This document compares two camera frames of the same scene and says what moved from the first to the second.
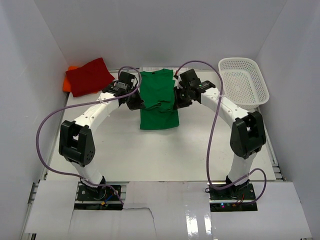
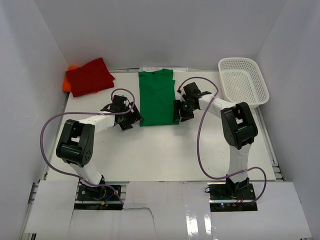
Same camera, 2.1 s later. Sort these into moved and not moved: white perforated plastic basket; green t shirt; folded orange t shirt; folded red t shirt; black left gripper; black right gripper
Moved: black right gripper; black left gripper
Not moved: white perforated plastic basket; green t shirt; folded red t shirt; folded orange t shirt
